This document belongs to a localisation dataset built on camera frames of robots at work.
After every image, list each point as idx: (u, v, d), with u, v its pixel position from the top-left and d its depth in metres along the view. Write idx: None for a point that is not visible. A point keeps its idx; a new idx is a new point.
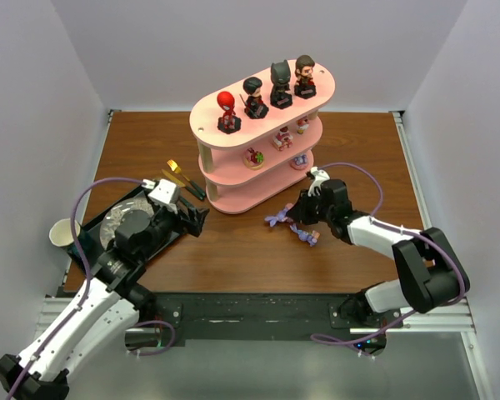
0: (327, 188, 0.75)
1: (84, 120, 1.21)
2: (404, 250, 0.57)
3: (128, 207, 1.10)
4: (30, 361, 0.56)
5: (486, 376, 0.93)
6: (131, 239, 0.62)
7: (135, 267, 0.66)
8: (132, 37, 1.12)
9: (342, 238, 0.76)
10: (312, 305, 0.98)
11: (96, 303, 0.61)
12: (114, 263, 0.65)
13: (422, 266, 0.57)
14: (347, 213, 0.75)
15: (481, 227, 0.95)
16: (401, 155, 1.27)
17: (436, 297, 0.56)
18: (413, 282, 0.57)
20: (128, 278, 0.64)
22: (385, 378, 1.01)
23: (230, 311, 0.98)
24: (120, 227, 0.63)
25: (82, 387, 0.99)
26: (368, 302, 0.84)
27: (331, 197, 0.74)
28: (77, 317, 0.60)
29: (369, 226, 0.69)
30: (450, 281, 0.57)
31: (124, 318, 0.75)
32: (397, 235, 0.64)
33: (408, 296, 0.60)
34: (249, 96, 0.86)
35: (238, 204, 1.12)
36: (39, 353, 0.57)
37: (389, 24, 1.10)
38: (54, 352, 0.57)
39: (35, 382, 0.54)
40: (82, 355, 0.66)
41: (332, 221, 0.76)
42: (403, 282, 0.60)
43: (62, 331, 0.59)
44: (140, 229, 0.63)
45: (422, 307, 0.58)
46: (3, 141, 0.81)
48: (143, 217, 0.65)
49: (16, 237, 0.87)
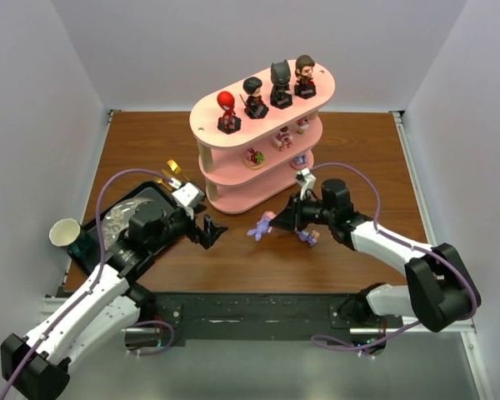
0: (329, 192, 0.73)
1: (83, 120, 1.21)
2: (419, 272, 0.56)
3: (128, 207, 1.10)
4: (38, 340, 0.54)
5: (486, 376, 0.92)
6: (144, 227, 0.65)
7: (144, 257, 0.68)
8: (132, 36, 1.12)
9: (343, 243, 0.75)
10: (312, 305, 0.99)
11: (107, 287, 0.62)
12: (125, 252, 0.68)
13: (436, 287, 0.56)
14: (350, 218, 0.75)
15: (481, 227, 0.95)
16: (401, 154, 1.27)
17: (448, 317, 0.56)
18: (427, 302, 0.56)
20: (137, 267, 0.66)
22: (385, 378, 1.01)
23: (230, 311, 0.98)
24: (134, 216, 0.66)
25: (82, 386, 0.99)
26: (370, 306, 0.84)
27: (333, 199, 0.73)
28: (88, 300, 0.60)
29: (375, 235, 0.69)
30: (462, 299, 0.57)
31: (126, 315, 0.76)
32: (407, 250, 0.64)
33: (419, 312, 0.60)
34: (249, 96, 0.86)
35: (238, 204, 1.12)
36: (47, 332, 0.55)
37: (389, 24, 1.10)
38: (63, 332, 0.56)
39: (42, 361, 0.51)
40: (83, 346, 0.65)
41: (334, 226, 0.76)
42: (414, 297, 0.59)
43: (72, 313, 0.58)
44: (153, 219, 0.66)
45: (433, 324, 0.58)
46: (3, 140, 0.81)
48: (157, 208, 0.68)
49: (16, 236, 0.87)
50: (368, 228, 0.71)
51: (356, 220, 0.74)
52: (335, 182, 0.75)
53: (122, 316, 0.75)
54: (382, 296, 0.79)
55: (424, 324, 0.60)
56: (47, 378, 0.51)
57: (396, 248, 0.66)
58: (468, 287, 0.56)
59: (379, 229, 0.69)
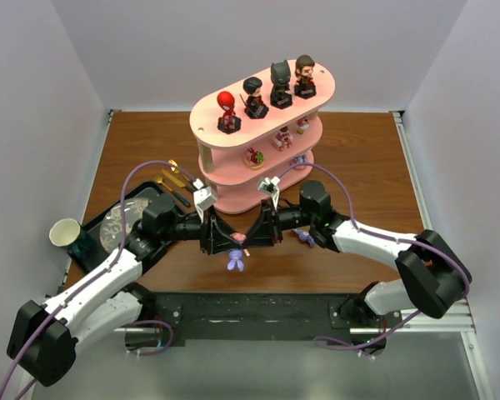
0: (311, 200, 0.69)
1: (83, 120, 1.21)
2: (410, 263, 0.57)
3: (129, 207, 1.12)
4: (57, 307, 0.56)
5: (486, 376, 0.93)
6: (157, 219, 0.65)
7: (158, 247, 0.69)
8: (132, 37, 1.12)
9: (325, 247, 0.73)
10: (312, 305, 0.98)
11: (124, 268, 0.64)
12: (142, 241, 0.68)
13: (428, 274, 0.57)
14: (328, 221, 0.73)
15: (481, 227, 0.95)
16: (400, 155, 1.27)
17: (445, 301, 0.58)
18: (423, 291, 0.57)
20: (152, 255, 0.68)
22: (385, 378, 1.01)
23: (230, 311, 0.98)
24: (147, 207, 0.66)
25: (82, 386, 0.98)
26: (370, 307, 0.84)
27: (314, 207, 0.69)
28: (106, 277, 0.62)
29: (357, 233, 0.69)
30: (453, 281, 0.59)
31: (129, 308, 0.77)
32: (394, 243, 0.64)
33: (416, 301, 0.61)
34: (249, 96, 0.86)
35: (239, 204, 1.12)
36: (67, 302, 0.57)
37: (389, 24, 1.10)
38: (82, 302, 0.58)
39: (59, 328, 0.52)
40: (89, 329, 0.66)
41: (315, 230, 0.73)
42: (410, 288, 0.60)
43: (90, 287, 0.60)
44: (165, 211, 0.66)
45: (431, 310, 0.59)
46: (3, 140, 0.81)
48: (167, 200, 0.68)
49: (16, 236, 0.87)
50: (348, 228, 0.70)
51: (335, 221, 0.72)
52: (311, 185, 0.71)
53: (125, 308, 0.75)
54: (380, 294, 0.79)
55: (421, 311, 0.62)
56: (61, 346, 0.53)
57: (382, 243, 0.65)
58: (457, 267, 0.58)
59: (361, 227, 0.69)
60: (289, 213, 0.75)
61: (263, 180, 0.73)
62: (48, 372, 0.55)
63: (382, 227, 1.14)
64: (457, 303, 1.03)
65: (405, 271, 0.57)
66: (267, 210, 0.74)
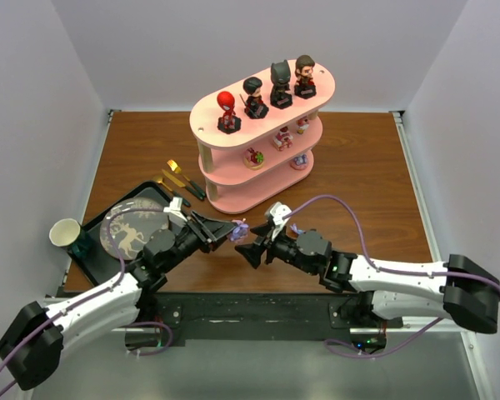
0: (315, 254, 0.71)
1: (83, 120, 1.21)
2: (459, 300, 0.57)
3: (128, 207, 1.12)
4: (57, 314, 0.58)
5: (486, 377, 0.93)
6: (157, 256, 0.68)
7: (157, 278, 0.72)
8: (132, 37, 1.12)
9: (342, 290, 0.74)
10: (312, 305, 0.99)
11: (125, 291, 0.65)
12: (143, 270, 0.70)
13: (472, 302, 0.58)
14: (336, 263, 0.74)
15: (482, 227, 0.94)
16: (400, 155, 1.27)
17: (494, 316, 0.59)
18: (472, 316, 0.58)
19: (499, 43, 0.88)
20: (151, 287, 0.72)
22: (385, 378, 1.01)
23: (230, 311, 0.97)
24: (148, 242, 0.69)
25: (81, 387, 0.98)
26: (379, 315, 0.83)
27: (320, 258, 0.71)
28: (107, 296, 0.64)
29: (378, 274, 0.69)
30: (492, 294, 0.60)
31: (125, 313, 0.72)
32: (428, 279, 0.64)
33: (467, 324, 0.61)
34: (249, 96, 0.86)
35: (238, 205, 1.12)
36: (67, 310, 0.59)
37: (389, 24, 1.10)
38: (81, 314, 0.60)
39: (54, 334, 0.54)
40: (77, 336, 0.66)
41: (326, 278, 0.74)
42: (461, 318, 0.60)
43: (92, 301, 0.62)
44: (166, 247, 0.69)
45: (484, 329, 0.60)
46: (3, 140, 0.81)
48: (170, 236, 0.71)
49: (16, 236, 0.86)
50: (366, 271, 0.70)
51: (341, 262, 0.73)
52: (307, 237, 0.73)
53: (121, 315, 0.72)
54: (392, 306, 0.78)
55: (472, 330, 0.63)
56: (52, 351, 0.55)
57: (416, 281, 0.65)
58: (491, 282, 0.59)
59: (380, 267, 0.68)
60: (286, 245, 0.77)
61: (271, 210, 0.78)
62: (29, 375, 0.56)
63: (381, 227, 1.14)
64: None
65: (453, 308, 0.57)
66: (267, 241, 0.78)
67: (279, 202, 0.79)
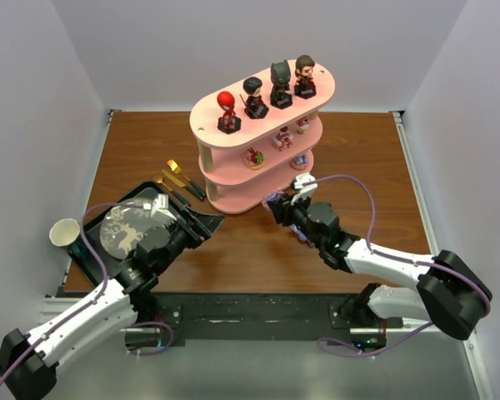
0: (319, 222, 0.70)
1: (84, 121, 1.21)
2: (433, 288, 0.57)
3: (129, 207, 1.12)
4: (39, 339, 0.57)
5: (486, 376, 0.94)
6: (150, 253, 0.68)
7: (149, 278, 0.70)
8: (132, 37, 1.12)
9: (337, 267, 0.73)
10: (312, 306, 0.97)
11: (110, 301, 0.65)
12: (133, 272, 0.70)
13: (448, 296, 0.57)
14: (338, 242, 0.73)
15: (482, 227, 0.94)
16: (400, 155, 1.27)
17: (469, 322, 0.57)
18: (444, 312, 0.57)
19: None
20: (141, 287, 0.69)
22: (385, 379, 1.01)
23: (230, 311, 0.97)
24: (142, 240, 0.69)
25: (80, 387, 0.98)
26: (375, 312, 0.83)
27: (323, 229, 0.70)
28: (91, 309, 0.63)
29: (370, 255, 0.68)
30: (474, 301, 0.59)
31: (122, 318, 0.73)
32: (412, 266, 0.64)
33: (440, 323, 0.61)
34: (249, 96, 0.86)
35: (239, 204, 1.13)
36: (49, 333, 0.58)
37: (390, 24, 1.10)
38: (63, 336, 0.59)
39: (37, 361, 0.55)
40: (72, 349, 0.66)
41: (324, 252, 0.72)
42: (434, 312, 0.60)
43: (74, 319, 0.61)
44: (159, 245, 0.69)
45: (454, 332, 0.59)
46: (2, 141, 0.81)
48: (163, 235, 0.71)
49: (16, 236, 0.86)
50: (362, 249, 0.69)
51: (344, 242, 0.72)
52: (319, 206, 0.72)
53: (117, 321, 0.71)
54: (387, 302, 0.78)
55: (445, 332, 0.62)
56: (40, 376, 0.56)
57: (400, 266, 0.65)
58: (476, 287, 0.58)
59: (374, 248, 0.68)
60: (302, 213, 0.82)
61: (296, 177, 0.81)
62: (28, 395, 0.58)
63: (380, 227, 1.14)
64: None
65: (427, 296, 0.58)
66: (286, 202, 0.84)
67: (309, 173, 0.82)
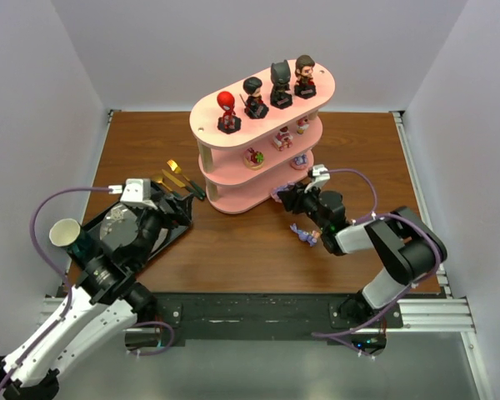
0: (326, 208, 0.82)
1: (84, 121, 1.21)
2: (377, 229, 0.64)
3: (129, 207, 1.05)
4: (12, 369, 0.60)
5: (486, 377, 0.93)
6: (117, 251, 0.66)
7: (122, 277, 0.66)
8: (132, 37, 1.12)
9: (333, 252, 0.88)
10: (312, 306, 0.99)
11: (78, 314, 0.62)
12: (102, 272, 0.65)
13: (392, 237, 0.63)
14: (338, 227, 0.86)
15: (482, 227, 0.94)
16: (400, 155, 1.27)
17: (415, 265, 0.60)
18: (389, 252, 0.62)
19: None
20: (114, 289, 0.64)
22: (385, 379, 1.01)
23: (230, 311, 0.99)
24: (107, 237, 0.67)
25: (80, 387, 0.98)
26: (367, 300, 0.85)
27: (328, 214, 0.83)
28: (59, 327, 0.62)
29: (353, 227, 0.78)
30: (424, 248, 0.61)
31: (120, 322, 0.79)
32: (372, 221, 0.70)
33: (394, 270, 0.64)
34: (249, 96, 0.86)
35: (239, 204, 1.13)
36: (22, 361, 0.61)
37: (389, 24, 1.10)
38: (35, 361, 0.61)
39: (14, 391, 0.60)
40: (73, 356, 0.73)
41: (326, 235, 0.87)
42: (385, 258, 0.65)
43: (43, 343, 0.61)
44: (126, 242, 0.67)
45: (403, 276, 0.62)
46: (3, 141, 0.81)
48: (130, 230, 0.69)
49: (16, 237, 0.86)
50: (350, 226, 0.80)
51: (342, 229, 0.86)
52: (330, 195, 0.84)
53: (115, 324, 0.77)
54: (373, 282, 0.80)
55: (402, 282, 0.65)
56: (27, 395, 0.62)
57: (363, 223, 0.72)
58: (423, 233, 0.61)
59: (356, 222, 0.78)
60: (312, 202, 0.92)
61: (312, 167, 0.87)
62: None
63: None
64: (457, 302, 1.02)
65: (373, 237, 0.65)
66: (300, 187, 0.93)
67: (324, 164, 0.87)
